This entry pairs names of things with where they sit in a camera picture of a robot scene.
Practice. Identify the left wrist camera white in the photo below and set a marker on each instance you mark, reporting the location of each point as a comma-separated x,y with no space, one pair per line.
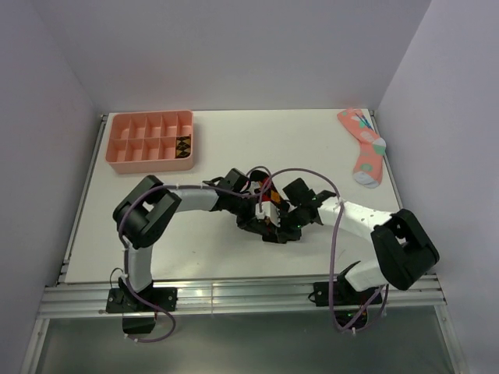
255,188

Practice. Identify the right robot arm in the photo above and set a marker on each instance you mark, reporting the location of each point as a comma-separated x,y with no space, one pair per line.
403,251

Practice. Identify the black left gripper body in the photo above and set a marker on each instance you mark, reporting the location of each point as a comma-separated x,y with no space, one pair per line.
244,210

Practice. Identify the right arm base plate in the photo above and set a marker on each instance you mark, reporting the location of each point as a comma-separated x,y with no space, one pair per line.
343,294

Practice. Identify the brown tan argyle sock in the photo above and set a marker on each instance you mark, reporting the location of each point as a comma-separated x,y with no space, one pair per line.
183,147

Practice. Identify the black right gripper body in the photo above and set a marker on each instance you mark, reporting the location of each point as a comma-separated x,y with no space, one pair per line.
291,223

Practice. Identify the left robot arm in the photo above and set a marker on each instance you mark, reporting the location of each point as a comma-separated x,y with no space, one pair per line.
143,216

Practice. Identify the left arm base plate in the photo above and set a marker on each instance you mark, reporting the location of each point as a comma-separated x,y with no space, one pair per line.
122,301

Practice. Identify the red yellow argyle sock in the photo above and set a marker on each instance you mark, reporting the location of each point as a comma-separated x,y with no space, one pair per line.
269,192

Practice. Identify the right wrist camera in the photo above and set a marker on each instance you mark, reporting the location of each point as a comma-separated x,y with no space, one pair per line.
267,213

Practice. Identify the pink patterned sock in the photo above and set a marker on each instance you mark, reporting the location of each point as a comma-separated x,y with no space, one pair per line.
368,170

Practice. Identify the pink divided organizer tray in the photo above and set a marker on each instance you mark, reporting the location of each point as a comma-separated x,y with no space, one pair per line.
144,142

